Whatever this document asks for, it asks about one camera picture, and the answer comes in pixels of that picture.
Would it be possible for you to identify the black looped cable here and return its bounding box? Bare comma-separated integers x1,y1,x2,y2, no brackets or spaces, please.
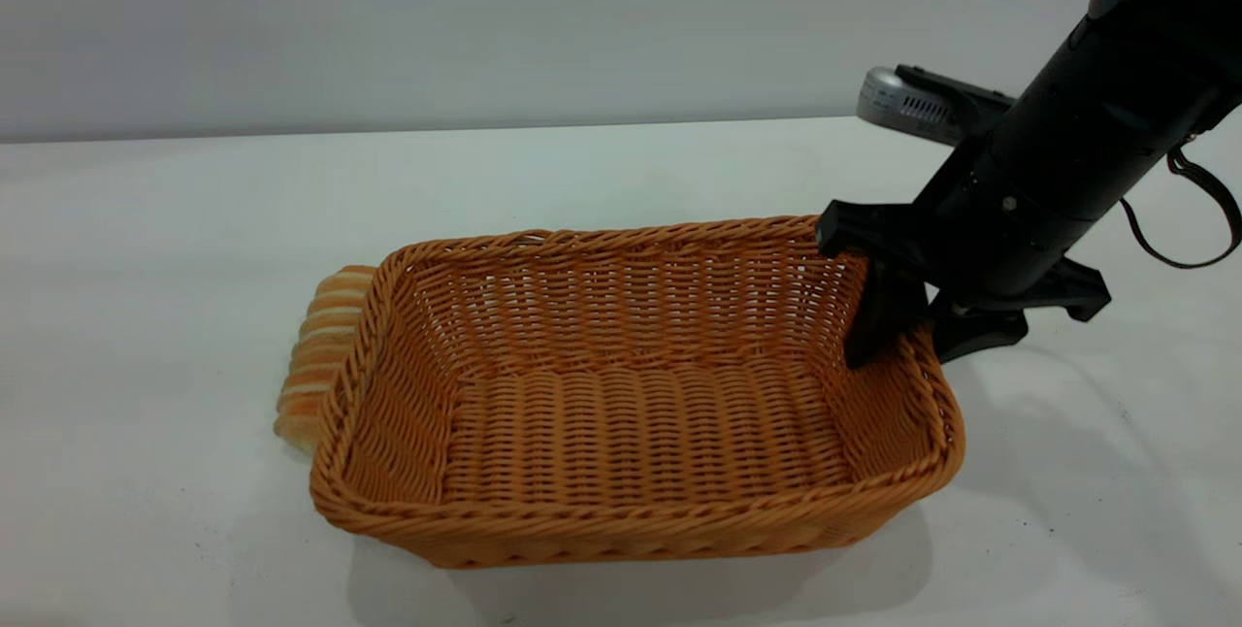
1121,144,1242,270

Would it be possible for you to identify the orange woven wicker basket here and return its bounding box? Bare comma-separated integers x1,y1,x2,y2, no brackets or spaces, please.
310,214,966,570

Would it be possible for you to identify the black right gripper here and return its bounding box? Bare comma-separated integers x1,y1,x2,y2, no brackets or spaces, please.
818,103,1113,371

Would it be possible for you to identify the striped orange bread roll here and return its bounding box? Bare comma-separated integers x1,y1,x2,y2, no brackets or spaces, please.
274,265,377,456

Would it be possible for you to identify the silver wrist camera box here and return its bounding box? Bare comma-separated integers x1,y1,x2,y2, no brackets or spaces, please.
857,64,1016,148

